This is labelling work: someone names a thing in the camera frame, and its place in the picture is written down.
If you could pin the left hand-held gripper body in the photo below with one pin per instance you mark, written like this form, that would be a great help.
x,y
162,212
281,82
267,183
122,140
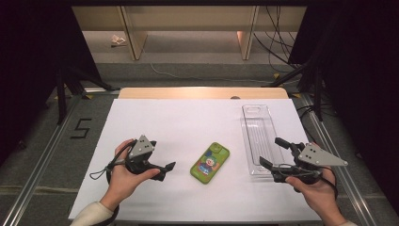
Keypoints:
x,y
141,147

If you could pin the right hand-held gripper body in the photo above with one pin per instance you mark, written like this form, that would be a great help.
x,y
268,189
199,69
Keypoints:
x,y
316,155

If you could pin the clear plastic packaging tray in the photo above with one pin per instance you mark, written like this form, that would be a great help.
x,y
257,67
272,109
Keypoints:
x,y
260,125

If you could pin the person's left hand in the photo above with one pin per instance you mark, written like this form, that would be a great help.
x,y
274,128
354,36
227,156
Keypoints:
x,y
125,183

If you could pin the person's right hand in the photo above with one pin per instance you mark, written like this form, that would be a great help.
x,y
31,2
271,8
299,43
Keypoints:
x,y
316,196

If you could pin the black tripod stand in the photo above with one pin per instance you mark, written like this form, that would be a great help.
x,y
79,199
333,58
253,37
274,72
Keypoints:
x,y
61,94
318,94

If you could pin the black curtain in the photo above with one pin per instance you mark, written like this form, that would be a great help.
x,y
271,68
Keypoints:
x,y
31,62
360,78

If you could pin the crumpled white paper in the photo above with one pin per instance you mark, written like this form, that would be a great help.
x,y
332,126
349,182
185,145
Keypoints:
x,y
118,40

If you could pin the light wooden shelf unit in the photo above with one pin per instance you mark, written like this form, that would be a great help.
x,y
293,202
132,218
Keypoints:
x,y
188,19

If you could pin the metal floor rail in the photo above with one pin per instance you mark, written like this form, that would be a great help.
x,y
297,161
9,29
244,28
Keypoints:
x,y
346,182
37,175

